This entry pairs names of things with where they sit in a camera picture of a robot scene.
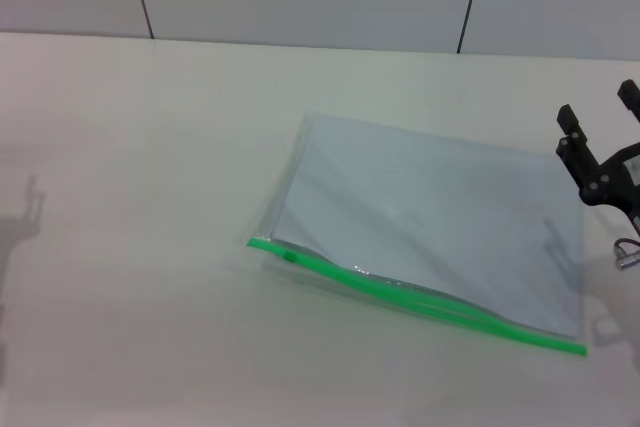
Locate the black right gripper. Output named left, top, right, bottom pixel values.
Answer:
left=555, top=78, right=640, bottom=237

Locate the transparent green-zip document bag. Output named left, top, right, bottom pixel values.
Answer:
left=246, top=111, right=590, bottom=358

